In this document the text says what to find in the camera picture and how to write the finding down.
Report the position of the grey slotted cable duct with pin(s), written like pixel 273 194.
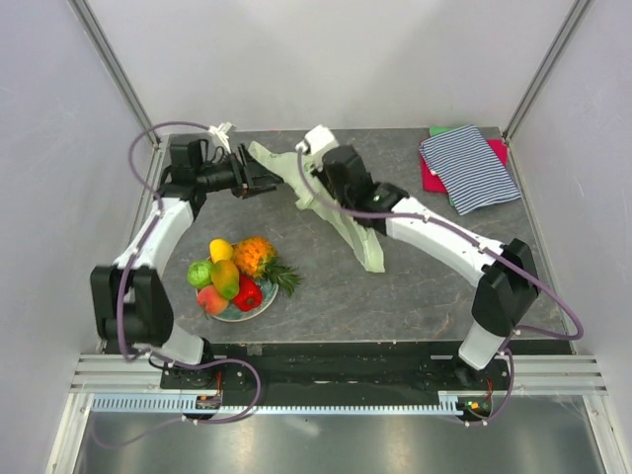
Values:
pixel 446 405

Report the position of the red toy bell pepper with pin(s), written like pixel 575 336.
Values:
pixel 249 296

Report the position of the yellow toy mango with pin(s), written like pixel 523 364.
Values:
pixel 220 249

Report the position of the blue white striped cloth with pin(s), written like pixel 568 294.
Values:
pixel 469 169

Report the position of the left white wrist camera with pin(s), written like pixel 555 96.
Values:
pixel 220 135

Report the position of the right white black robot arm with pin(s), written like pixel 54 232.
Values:
pixel 503 295

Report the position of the magenta folded cloth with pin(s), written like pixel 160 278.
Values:
pixel 431 181

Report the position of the red yellow toy peach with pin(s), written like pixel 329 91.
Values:
pixel 211 301

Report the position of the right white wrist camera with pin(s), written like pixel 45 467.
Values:
pixel 317 141

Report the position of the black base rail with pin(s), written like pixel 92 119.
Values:
pixel 426 367

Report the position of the green avocado print plastic bag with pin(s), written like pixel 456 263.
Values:
pixel 363 241

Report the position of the orange green toy papaya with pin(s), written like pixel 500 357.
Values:
pixel 225 278

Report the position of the green folded cloth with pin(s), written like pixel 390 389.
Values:
pixel 436 130

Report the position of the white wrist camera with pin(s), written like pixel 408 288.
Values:
pixel 220 135
pixel 317 141

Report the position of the right aluminium frame post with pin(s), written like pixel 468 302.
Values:
pixel 557 47

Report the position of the aluminium frame post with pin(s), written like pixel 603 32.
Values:
pixel 557 47
pixel 98 37

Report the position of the green toy guava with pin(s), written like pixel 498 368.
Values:
pixel 199 274

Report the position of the orange toy pineapple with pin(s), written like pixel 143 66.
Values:
pixel 257 258

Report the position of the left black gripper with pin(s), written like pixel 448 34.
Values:
pixel 249 176

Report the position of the left aluminium frame post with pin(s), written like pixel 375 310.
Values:
pixel 98 37

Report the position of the patterned ceramic plate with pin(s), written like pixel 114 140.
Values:
pixel 232 313

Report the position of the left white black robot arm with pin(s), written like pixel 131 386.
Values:
pixel 131 305

